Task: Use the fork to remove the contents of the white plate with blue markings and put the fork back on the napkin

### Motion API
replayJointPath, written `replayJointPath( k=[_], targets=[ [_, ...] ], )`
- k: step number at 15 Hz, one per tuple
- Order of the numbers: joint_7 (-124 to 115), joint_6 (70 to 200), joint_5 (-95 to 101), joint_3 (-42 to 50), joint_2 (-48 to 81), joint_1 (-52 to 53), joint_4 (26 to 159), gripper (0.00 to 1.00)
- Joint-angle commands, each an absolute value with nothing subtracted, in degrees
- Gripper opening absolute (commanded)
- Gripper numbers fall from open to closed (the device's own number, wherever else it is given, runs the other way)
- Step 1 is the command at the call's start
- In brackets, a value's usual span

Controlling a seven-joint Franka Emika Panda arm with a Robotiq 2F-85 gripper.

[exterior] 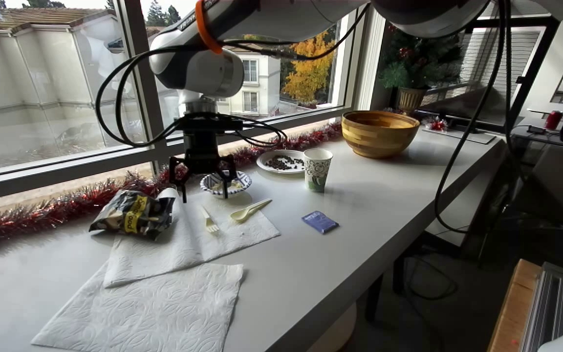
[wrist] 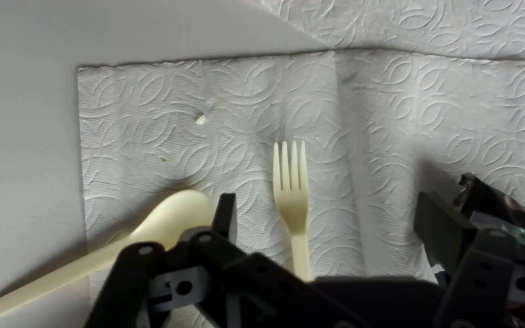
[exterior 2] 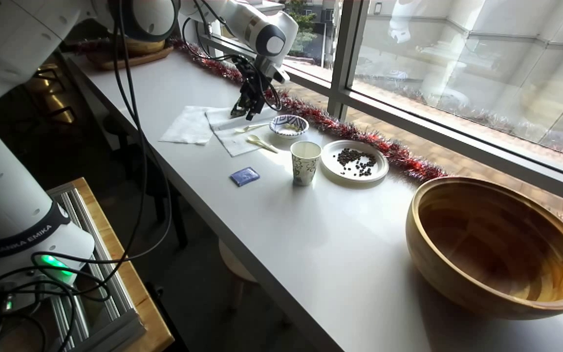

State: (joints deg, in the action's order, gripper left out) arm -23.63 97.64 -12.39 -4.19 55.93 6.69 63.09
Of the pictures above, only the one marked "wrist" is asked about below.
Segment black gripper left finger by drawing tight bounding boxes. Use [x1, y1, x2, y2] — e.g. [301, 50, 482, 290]
[84, 192, 289, 328]

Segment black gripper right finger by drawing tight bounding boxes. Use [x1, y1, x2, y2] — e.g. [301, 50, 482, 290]
[413, 192, 525, 328]

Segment cream plastic fork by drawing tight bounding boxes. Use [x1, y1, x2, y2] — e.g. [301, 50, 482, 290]
[272, 141, 312, 283]

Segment cream plastic spoon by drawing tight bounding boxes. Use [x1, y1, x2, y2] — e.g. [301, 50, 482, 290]
[0, 188, 217, 319]

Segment creased white paper towel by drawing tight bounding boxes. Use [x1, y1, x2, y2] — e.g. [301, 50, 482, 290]
[75, 48, 525, 328]

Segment large white paper towel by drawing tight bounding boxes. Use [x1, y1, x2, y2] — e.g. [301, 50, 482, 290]
[238, 0, 525, 64]

